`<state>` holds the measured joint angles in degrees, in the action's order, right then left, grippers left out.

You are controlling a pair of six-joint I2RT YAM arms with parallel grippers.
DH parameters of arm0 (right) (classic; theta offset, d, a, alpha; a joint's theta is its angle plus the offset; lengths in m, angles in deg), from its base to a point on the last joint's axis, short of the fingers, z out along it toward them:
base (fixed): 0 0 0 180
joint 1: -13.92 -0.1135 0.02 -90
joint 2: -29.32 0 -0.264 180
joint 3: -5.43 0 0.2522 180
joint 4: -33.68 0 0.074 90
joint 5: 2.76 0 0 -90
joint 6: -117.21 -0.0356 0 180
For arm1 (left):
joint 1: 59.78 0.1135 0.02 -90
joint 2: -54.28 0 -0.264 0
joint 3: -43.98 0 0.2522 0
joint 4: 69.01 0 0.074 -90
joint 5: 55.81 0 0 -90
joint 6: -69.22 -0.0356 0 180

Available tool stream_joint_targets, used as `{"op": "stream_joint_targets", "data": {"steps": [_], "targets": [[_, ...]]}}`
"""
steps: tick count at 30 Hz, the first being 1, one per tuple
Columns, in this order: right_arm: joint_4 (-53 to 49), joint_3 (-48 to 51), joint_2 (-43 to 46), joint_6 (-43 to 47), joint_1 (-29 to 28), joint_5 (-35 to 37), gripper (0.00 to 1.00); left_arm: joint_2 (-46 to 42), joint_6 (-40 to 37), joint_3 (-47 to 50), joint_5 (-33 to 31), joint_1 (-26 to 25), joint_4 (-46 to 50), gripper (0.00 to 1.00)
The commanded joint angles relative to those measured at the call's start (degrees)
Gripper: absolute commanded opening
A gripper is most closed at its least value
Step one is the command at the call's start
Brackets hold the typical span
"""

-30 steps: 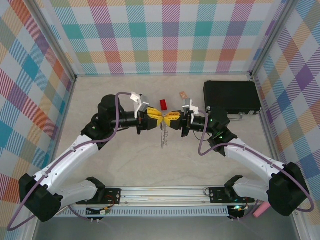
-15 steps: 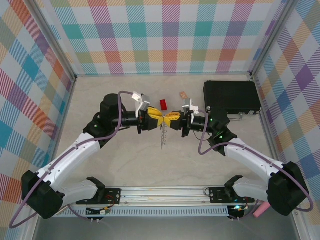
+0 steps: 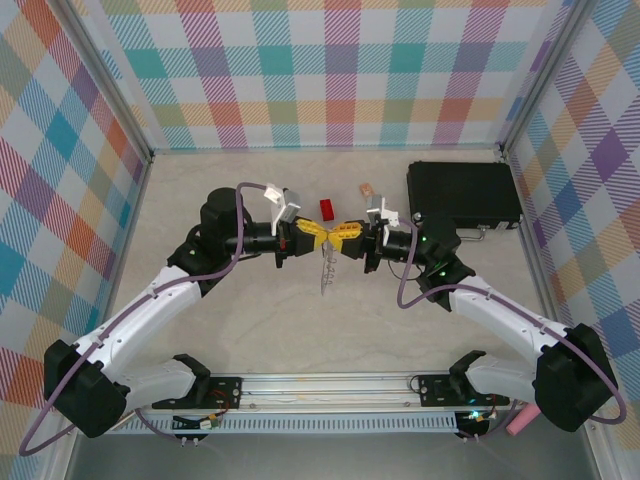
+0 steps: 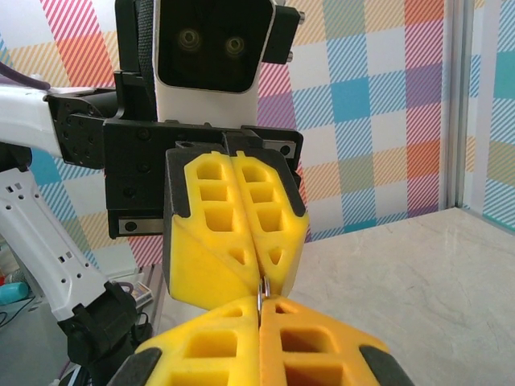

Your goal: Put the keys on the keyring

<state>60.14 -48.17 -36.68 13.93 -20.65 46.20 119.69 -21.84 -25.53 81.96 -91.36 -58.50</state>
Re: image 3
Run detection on black case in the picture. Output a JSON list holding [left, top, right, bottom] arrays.
[[405, 160, 524, 243]]

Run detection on black round LED module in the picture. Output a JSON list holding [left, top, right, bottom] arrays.
[[455, 409, 494, 442]]

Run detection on pink toy microphone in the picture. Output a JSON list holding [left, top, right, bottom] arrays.
[[505, 407, 539, 437]]

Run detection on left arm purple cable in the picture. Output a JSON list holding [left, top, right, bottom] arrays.
[[19, 180, 269, 457]]

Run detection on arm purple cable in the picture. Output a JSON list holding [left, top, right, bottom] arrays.
[[396, 222, 629, 444], [19, 180, 269, 457]]

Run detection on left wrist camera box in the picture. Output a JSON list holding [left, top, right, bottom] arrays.
[[263, 182, 303, 236]]

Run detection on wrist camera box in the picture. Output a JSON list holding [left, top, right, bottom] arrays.
[[263, 182, 303, 236], [363, 193, 401, 236]]

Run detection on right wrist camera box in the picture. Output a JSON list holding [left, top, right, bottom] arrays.
[[363, 193, 401, 236]]

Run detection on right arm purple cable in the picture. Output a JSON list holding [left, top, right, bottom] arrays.
[[396, 222, 629, 444]]

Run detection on aluminium side rail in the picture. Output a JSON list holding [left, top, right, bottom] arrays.
[[89, 152, 155, 351], [502, 149, 571, 341]]

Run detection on wide aluminium mounting rail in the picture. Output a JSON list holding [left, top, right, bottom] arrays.
[[122, 372, 546, 414]]

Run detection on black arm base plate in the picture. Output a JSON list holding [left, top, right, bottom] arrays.
[[417, 373, 506, 409], [199, 375, 244, 411]]

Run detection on aluminium frame post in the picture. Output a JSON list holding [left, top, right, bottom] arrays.
[[58, 0, 155, 164], [497, 0, 599, 161]]

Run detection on slotted grey cable duct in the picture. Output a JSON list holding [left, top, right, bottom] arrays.
[[117, 412, 459, 435]]

